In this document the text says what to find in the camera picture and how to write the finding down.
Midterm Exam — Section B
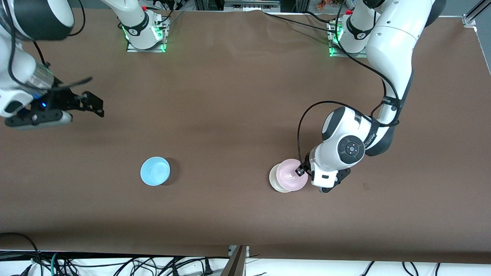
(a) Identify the long black left arm cable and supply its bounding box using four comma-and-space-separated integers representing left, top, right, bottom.
263, 11, 388, 115

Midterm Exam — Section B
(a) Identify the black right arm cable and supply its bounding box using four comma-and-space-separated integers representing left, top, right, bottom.
7, 0, 94, 95

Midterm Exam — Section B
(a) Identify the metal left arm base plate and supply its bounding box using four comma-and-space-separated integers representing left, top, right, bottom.
327, 18, 379, 59

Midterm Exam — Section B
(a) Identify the short aluminium profile post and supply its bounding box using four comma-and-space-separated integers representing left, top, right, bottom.
220, 245, 250, 276

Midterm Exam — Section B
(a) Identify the aluminium profile corner bracket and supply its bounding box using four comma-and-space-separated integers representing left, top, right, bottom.
462, 0, 491, 28

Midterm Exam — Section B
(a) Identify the black floor cable loop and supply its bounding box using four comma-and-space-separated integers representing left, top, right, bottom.
0, 232, 42, 276

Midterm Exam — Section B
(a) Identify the metal frame rail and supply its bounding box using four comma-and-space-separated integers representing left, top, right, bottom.
224, 0, 281, 12

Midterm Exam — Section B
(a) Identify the white bowl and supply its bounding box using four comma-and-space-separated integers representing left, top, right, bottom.
269, 164, 293, 193

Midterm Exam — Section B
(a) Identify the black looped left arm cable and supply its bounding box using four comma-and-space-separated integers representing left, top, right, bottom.
297, 100, 402, 166

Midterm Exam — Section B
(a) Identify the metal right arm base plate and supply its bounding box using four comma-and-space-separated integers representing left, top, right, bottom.
126, 13, 168, 53

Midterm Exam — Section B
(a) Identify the light blue bowl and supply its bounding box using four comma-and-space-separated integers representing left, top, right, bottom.
140, 156, 171, 187

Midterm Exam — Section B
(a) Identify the brown table cover sheet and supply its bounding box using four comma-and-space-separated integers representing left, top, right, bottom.
0, 8, 491, 265

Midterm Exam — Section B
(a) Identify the pink bowl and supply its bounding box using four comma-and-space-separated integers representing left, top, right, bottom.
276, 159, 309, 191

